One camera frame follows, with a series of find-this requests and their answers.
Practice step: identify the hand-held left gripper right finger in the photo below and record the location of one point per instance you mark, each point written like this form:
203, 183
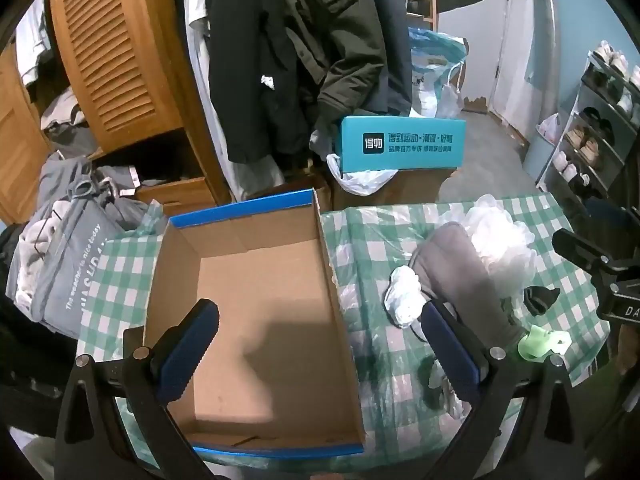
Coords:
452, 355

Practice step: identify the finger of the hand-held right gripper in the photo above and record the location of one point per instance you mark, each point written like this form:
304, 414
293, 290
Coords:
580, 250

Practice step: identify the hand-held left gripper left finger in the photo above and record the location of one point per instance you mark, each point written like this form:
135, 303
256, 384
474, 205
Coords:
185, 355

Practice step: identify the white balled sock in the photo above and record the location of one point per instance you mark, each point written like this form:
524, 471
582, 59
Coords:
405, 295

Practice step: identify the blue-rimmed cardboard box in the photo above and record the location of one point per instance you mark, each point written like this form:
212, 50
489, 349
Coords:
260, 320

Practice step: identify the grey fleece-lined sock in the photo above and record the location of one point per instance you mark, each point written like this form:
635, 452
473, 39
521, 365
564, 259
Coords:
457, 270

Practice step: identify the light green sock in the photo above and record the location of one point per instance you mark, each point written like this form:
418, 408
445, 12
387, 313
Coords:
540, 345

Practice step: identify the metal shoe rack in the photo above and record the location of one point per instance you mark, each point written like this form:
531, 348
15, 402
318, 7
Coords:
575, 160

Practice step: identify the rows of shoes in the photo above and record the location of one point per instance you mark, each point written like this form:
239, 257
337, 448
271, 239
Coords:
590, 145

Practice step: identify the pink white plastic bag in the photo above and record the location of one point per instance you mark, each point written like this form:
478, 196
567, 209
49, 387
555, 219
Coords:
551, 127

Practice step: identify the green white checked tablecloth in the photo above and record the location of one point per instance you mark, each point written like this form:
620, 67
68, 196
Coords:
370, 260

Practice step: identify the wooden drawer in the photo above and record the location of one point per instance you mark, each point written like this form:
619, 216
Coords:
170, 192

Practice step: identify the brown cardboard box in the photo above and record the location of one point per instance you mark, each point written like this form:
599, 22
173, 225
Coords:
410, 187

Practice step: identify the teal shoe box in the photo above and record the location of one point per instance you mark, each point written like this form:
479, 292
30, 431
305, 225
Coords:
400, 142

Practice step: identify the white door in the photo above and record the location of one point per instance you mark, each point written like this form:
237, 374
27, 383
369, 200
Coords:
520, 45

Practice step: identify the blue plastic bag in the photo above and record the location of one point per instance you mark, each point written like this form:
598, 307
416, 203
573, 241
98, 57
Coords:
435, 60

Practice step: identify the plain wooden cabinet door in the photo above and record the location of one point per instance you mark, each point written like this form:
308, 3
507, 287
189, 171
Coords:
20, 150

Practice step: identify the dark navy hanging coat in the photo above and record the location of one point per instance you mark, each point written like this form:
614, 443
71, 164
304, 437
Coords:
392, 35

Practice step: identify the white hanging garment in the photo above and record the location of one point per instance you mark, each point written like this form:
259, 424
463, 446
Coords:
200, 60

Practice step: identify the black hanging coat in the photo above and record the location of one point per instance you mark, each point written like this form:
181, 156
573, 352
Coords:
255, 60

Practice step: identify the wooden louvred cabinet door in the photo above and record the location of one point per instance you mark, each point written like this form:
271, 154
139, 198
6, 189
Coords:
120, 55

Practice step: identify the olive hanging jacket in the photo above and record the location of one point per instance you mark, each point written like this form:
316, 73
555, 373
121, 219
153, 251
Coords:
340, 35

